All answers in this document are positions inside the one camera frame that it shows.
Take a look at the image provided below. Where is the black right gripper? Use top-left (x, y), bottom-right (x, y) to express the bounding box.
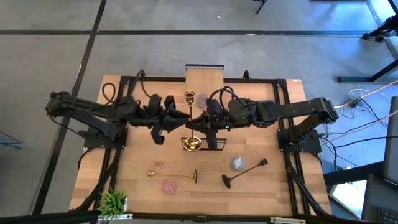
top-left (186, 99), bottom-right (233, 150)

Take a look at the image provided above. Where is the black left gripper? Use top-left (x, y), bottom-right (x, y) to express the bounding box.
top-left (138, 95), bottom-right (190, 146)

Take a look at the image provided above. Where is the gold candlestick holder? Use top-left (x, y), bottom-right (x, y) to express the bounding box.
top-left (146, 169), bottom-right (198, 184)
top-left (182, 90), bottom-right (202, 152)

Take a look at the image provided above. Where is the mauve patterned round candle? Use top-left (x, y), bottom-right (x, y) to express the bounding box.
top-left (195, 93), bottom-right (210, 109)

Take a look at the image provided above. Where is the black candlestick holder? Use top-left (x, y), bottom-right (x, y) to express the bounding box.
top-left (221, 158), bottom-right (269, 189)

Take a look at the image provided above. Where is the pink patterned round candle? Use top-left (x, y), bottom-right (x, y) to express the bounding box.
top-left (161, 179), bottom-right (177, 195)

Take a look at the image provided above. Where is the green potted plant white pot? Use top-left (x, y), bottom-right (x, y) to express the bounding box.
top-left (98, 189), bottom-right (128, 220)

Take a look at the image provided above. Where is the black stand leg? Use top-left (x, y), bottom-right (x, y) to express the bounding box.
top-left (253, 0), bottom-right (268, 15)

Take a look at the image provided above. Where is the black desk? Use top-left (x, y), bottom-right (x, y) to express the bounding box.
top-left (322, 161), bottom-right (398, 224)

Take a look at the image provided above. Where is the white flat panel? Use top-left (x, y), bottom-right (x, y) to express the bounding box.
top-left (328, 179), bottom-right (368, 220)

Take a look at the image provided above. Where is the grey floor stand foot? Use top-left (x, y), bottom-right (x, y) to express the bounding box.
top-left (0, 129), bottom-right (25, 149)

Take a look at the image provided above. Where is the black table base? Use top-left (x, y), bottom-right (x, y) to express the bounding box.
top-left (336, 58), bottom-right (398, 84)

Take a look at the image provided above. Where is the grey monitor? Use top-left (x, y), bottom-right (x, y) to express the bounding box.
top-left (382, 95), bottom-right (398, 185)

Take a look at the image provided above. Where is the person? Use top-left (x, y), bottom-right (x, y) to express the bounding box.
top-left (362, 14), bottom-right (398, 44)

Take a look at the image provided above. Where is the black keyboard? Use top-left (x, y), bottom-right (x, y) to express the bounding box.
top-left (377, 206), bottom-right (398, 224)

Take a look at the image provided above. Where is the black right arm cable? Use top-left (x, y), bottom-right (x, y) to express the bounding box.
top-left (208, 86), bottom-right (238, 108)

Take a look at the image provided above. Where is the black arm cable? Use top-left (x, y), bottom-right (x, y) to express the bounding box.
top-left (208, 86), bottom-right (238, 108)
top-left (101, 68), bottom-right (150, 105)

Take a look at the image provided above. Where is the wooden shelf black metal frame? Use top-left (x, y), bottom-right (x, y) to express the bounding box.
top-left (181, 64), bottom-right (228, 152)

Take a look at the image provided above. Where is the black aluminium table frame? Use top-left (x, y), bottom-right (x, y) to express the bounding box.
top-left (70, 68), bottom-right (332, 218)

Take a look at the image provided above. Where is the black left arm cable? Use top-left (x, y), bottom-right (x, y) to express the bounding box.
top-left (101, 68), bottom-right (150, 105)

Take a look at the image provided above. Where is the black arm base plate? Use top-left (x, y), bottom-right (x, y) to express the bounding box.
top-left (83, 124), bottom-right (129, 149)
top-left (277, 129), bottom-right (323, 154)

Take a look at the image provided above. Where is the black frame crossbar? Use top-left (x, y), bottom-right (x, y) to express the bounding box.
top-left (0, 210), bottom-right (398, 224)

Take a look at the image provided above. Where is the silver metal bracket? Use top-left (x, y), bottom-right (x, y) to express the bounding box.
top-left (269, 216), bottom-right (307, 224)

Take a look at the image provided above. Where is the white coiled cable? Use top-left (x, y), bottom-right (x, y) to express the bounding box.
top-left (347, 88), bottom-right (391, 103)

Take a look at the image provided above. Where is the black floor cable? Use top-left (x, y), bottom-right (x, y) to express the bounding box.
top-left (334, 135), bottom-right (398, 150)

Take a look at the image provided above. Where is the cream floor cable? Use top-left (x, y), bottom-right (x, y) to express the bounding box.
top-left (323, 108), bottom-right (398, 138)

